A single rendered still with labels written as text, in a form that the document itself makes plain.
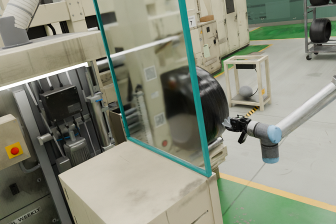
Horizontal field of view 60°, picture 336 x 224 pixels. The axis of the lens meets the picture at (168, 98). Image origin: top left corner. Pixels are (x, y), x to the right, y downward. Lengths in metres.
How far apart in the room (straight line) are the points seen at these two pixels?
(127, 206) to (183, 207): 0.19
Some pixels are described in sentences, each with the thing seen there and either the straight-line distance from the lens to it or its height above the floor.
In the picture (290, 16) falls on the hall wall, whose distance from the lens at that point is 13.41.
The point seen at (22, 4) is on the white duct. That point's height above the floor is 1.99.
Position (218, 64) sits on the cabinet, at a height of 0.20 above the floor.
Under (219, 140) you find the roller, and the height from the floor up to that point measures 0.91.
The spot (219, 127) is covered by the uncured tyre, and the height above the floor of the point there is 1.08.
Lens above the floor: 1.89
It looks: 18 degrees down
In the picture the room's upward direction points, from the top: 11 degrees counter-clockwise
